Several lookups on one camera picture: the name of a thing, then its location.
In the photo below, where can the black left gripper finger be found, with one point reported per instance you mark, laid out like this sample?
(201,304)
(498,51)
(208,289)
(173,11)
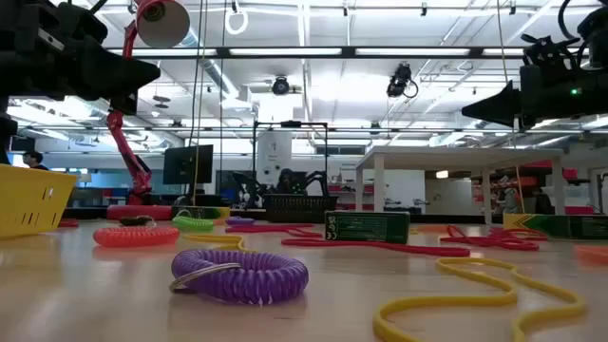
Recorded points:
(119,71)
(123,104)

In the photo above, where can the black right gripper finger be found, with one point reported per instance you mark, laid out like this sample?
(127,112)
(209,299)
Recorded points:
(513,124)
(499,107)

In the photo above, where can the yellow green crayon box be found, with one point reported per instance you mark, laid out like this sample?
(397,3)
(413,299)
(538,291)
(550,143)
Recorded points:
(209,212)
(560,227)
(366,227)

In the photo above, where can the black coil wristband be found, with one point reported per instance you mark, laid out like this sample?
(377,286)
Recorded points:
(135,221)

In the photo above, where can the yellow plastic basket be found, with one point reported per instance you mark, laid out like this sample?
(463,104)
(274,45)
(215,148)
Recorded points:
(28,199)

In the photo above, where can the orange coil wristband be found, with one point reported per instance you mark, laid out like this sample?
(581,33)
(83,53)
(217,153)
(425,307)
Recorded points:
(138,236)

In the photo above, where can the green coil wristband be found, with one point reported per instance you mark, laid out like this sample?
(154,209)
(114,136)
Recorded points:
(192,224)

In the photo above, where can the purple coil keyring wristband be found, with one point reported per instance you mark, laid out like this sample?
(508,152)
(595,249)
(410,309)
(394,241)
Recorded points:
(266,278)
(240,221)

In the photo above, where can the yellow rubber band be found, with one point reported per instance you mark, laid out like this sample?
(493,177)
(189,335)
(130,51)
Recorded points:
(233,242)
(451,300)
(414,231)

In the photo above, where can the black plastic basket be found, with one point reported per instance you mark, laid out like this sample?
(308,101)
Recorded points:
(299,209)

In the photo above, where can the black background robot arm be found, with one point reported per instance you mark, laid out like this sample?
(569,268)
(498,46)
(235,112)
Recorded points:
(316,179)
(247,183)

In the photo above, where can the red desk lamp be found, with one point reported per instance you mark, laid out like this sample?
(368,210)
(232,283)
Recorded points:
(161,24)

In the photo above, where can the black office chair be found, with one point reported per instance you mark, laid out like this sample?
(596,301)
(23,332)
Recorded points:
(543,204)

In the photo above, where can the red storage shelf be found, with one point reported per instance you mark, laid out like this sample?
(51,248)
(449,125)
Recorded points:
(546,165)

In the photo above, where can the white metal shelf riser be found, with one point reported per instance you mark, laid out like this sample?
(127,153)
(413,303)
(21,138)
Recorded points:
(451,157)

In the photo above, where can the white table lamp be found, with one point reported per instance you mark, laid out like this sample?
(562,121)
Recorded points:
(86,177)

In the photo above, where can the black computer monitor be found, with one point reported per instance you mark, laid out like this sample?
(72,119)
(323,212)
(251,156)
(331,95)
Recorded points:
(187,164)

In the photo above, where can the person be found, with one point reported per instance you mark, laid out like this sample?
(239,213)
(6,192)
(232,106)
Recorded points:
(287,180)
(34,159)

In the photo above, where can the black overhead light beam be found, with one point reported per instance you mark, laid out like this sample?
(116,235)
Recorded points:
(349,52)

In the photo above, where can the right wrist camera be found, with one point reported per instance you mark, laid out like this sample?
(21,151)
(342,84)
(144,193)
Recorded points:
(546,54)

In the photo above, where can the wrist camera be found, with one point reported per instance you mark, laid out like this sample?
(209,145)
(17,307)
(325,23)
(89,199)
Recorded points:
(81,24)
(546,54)

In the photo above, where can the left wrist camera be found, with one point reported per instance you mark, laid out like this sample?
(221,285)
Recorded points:
(81,24)

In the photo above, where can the black table edge rail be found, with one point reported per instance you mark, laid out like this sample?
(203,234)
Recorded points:
(85,213)

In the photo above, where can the black round camera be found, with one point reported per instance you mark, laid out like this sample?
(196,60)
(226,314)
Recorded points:
(280,86)

